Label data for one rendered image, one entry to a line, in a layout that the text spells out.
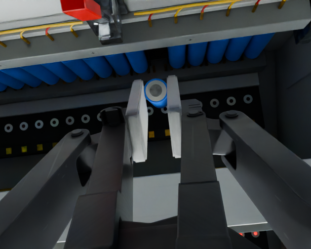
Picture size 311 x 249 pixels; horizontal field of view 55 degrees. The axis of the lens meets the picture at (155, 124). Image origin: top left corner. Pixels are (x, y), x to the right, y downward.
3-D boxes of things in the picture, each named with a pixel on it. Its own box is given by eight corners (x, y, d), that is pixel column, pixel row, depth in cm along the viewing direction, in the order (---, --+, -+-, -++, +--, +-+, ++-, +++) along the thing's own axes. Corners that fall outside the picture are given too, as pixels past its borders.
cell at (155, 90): (173, 93, 28) (172, 83, 21) (165, 111, 28) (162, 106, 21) (155, 85, 28) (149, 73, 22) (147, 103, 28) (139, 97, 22)
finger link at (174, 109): (167, 108, 16) (181, 107, 15) (166, 75, 22) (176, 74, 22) (173, 159, 17) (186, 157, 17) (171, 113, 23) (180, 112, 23)
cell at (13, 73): (26, 72, 35) (-9, 52, 28) (42, 70, 34) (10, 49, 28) (27, 88, 34) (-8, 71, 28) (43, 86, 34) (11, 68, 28)
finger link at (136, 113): (146, 162, 17) (133, 163, 17) (148, 116, 23) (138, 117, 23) (138, 112, 16) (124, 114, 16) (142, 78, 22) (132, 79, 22)
